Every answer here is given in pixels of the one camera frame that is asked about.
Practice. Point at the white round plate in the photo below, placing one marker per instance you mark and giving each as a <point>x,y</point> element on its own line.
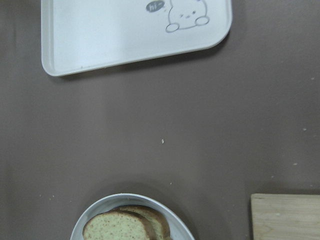
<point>178,229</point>

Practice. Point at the bread slice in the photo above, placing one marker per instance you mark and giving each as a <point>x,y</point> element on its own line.
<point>157,220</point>
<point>118,225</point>

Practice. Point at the cream rabbit tray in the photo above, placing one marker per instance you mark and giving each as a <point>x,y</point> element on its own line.
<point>84,35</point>

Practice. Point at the bread slice on plate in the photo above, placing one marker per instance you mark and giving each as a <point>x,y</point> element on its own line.
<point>157,220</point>

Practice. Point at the wooden cutting board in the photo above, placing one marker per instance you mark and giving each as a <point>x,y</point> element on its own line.
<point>285,216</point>

